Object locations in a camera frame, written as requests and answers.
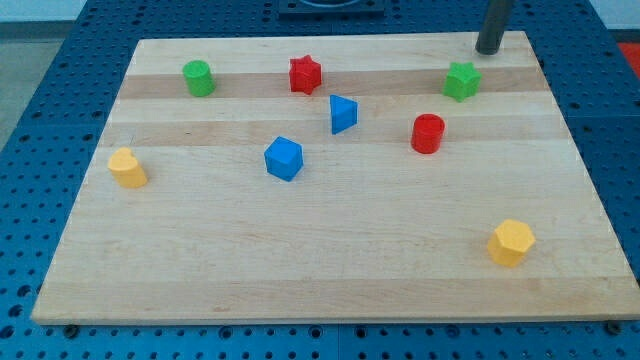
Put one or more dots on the blue cube block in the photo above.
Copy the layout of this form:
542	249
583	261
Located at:
284	158

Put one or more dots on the red star block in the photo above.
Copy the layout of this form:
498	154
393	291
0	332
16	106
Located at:
305	74

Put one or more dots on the green star block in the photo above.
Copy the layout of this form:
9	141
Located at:
461	81

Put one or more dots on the wooden board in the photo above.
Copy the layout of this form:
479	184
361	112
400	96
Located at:
369	230

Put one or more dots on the blue triangle block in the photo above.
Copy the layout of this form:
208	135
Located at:
343	113

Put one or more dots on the red cylinder block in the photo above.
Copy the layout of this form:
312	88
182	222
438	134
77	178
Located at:
427	133

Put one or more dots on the green cylinder block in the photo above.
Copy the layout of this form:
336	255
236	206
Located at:
198	78

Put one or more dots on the yellow heart block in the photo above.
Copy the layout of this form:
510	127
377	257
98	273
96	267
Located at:
126	170

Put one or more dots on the yellow hexagon block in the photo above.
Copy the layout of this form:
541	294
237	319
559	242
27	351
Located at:
510	242

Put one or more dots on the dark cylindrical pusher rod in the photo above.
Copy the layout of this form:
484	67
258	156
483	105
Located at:
494	25

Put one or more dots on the blue perforated table plate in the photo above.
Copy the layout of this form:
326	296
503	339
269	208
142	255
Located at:
44	161

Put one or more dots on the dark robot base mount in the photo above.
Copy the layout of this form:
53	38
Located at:
301	8

